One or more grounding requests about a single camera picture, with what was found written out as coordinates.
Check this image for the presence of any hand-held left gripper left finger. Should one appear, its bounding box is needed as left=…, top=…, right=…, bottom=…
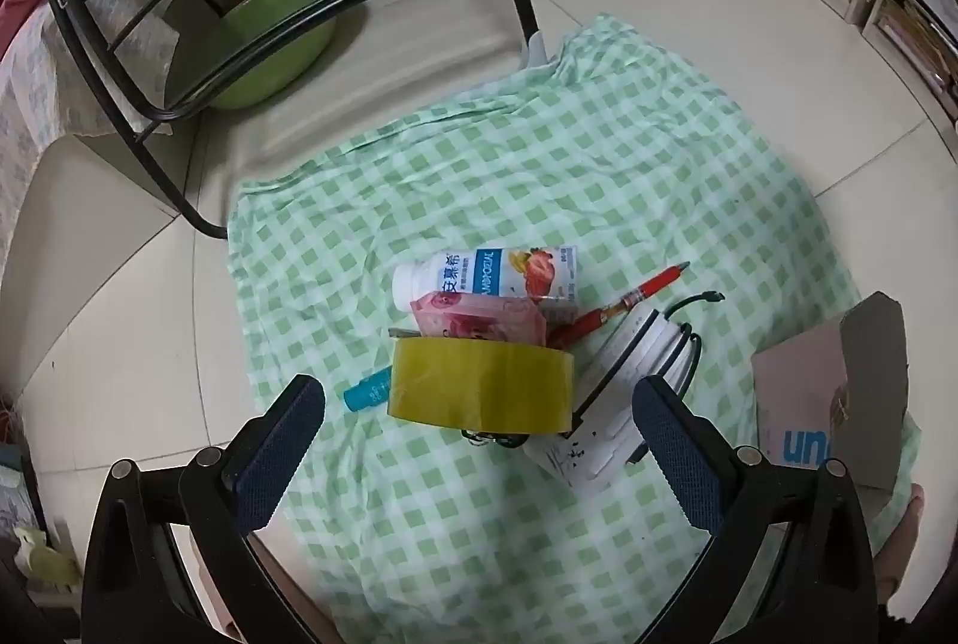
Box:
left=78, top=373, right=328, bottom=644

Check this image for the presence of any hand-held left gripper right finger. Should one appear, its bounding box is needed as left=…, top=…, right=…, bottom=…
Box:
left=632, top=375, right=880, bottom=644

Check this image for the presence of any white charger with black cable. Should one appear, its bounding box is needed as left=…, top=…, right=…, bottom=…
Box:
left=524, top=291, right=723, bottom=496

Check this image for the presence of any small teal tube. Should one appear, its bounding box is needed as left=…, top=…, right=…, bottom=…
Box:
left=342, top=369, right=394, bottom=411

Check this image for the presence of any cardboard box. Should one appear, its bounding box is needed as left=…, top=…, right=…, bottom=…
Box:
left=750, top=291, right=923, bottom=514

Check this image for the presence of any red pen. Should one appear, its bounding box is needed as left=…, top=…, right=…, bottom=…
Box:
left=546, top=261, right=691, bottom=347

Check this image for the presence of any yellow tape roll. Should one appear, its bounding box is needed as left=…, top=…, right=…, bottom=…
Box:
left=387, top=336, right=576, bottom=433

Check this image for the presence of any pink packet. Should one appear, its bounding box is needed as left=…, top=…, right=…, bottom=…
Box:
left=410, top=291, right=549, bottom=346

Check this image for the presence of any white yogurt bottle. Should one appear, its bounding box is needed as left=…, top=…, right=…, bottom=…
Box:
left=391, top=245, right=581, bottom=316

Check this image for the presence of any person's leg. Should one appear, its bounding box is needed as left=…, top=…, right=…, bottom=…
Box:
left=872, top=483, right=929, bottom=607

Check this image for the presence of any pale yellow object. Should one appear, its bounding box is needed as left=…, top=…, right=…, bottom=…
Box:
left=15, top=524, right=80, bottom=589

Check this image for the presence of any green checked cloth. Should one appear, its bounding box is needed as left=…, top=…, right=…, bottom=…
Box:
left=225, top=11, right=925, bottom=644

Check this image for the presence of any floral bedspread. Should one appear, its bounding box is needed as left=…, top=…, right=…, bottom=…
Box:
left=0, top=0, right=181, bottom=256

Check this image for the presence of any green plastic basin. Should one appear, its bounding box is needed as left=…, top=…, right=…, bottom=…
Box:
left=165, top=0, right=349, bottom=111

